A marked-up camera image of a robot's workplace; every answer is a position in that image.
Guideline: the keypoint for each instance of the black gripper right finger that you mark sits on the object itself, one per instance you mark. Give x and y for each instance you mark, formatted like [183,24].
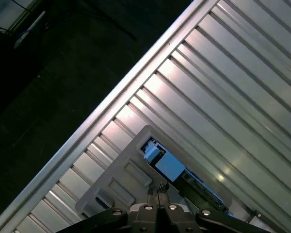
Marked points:
[174,218]

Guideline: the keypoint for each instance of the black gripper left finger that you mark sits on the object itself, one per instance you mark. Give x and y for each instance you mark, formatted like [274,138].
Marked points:
[143,218]

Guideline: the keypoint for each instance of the hard disk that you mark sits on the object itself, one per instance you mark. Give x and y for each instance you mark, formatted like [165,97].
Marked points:
[168,168]

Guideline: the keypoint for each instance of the grey parts rack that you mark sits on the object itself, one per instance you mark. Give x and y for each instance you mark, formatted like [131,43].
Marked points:
[118,167]

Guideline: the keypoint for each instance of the grey furniture foot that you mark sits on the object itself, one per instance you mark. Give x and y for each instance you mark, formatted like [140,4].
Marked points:
[30,30]

